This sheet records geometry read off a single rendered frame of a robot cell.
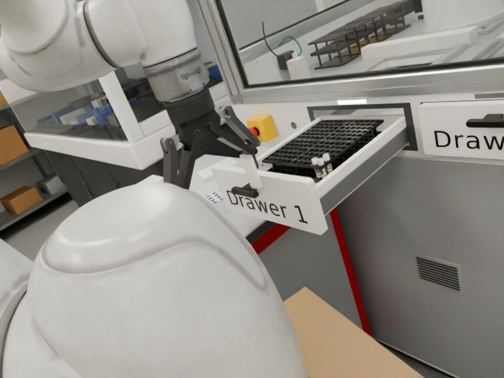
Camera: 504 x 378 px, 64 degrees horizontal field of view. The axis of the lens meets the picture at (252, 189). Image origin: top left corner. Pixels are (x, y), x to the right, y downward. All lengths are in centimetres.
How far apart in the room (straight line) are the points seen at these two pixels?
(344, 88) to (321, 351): 67
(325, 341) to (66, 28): 52
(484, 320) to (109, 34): 104
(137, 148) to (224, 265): 129
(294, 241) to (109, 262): 85
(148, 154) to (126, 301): 133
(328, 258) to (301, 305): 65
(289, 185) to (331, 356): 33
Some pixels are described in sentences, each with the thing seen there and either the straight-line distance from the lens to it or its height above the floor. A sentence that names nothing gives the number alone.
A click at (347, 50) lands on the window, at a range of 99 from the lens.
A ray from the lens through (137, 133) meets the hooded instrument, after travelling 154.
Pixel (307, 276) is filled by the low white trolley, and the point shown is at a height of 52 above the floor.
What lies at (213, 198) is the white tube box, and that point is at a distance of 109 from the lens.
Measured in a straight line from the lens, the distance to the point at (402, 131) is 94.
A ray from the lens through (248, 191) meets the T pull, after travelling 76.
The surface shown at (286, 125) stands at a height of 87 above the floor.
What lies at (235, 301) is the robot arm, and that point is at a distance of 27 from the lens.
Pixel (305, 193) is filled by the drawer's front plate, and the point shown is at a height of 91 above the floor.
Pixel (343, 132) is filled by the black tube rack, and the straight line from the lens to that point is 93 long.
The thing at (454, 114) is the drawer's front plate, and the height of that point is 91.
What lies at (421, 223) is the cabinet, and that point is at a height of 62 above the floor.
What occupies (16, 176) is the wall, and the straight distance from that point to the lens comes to 489.
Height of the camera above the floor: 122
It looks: 24 degrees down
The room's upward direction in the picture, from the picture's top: 20 degrees counter-clockwise
